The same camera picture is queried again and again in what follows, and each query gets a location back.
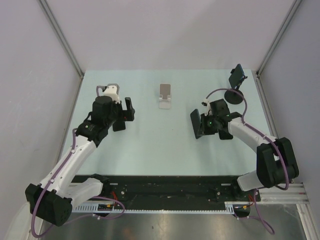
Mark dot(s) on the white folding phone stand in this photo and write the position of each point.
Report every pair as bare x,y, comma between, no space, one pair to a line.
165,96

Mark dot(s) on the black round-base phone stand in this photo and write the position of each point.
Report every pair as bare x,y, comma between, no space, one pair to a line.
234,96

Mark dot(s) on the aluminium rail right side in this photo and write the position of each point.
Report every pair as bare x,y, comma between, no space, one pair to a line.
287,194

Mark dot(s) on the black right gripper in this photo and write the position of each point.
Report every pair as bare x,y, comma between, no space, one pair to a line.
200,124

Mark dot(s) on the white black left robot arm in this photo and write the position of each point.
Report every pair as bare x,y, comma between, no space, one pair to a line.
53,200

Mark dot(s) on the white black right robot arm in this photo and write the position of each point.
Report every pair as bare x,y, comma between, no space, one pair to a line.
275,158

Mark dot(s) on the white slotted cable duct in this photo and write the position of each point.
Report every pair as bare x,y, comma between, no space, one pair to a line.
220,208

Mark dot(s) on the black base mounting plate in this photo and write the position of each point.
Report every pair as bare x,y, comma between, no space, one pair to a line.
174,192

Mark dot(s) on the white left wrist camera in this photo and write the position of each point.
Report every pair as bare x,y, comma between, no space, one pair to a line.
111,90

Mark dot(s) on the aluminium corner frame post right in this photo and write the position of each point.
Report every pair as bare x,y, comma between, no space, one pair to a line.
294,8

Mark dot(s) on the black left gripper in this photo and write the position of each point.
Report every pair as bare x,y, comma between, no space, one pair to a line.
129,112

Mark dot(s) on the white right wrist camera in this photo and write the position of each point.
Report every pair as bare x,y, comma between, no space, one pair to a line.
206,104

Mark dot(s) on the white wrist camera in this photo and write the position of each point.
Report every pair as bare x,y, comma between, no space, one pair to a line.
111,90
206,104

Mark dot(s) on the blue phone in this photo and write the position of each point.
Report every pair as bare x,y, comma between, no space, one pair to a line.
237,76

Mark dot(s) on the aluminium corner frame post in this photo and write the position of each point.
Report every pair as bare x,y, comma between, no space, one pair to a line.
294,8
49,14

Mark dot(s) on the aluminium corner frame post left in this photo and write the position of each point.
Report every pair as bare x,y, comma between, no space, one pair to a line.
49,14

